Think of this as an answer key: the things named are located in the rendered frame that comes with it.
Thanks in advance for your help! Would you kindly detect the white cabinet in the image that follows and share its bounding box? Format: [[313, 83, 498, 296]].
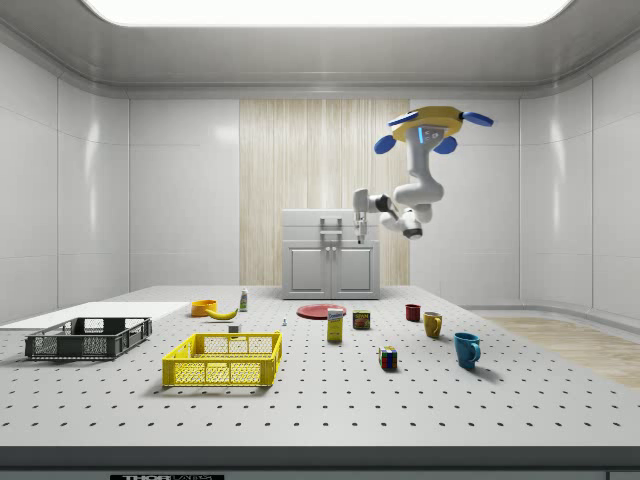
[[280, 208, 383, 302]]

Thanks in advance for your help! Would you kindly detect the red plate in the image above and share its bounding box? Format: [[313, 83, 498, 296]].
[[295, 303, 348, 322]]

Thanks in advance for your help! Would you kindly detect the yellow and white box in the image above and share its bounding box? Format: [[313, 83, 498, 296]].
[[326, 307, 346, 345]]

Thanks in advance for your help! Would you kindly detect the drone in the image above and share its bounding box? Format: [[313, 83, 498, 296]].
[[373, 105, 497, 156]]

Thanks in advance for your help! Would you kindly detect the yellow mug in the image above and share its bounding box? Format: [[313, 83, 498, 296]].
[[422, 310, 445, 339]]

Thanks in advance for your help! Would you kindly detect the blue mug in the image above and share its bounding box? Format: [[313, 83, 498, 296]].
[[453, 331, 483, 371]]

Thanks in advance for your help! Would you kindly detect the yellow basket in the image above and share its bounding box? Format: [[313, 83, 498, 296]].
[[161, 332, 284, 389]]

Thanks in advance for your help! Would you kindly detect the dark grey basket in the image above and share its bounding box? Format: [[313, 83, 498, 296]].
[[24, 316, 154, 363]]

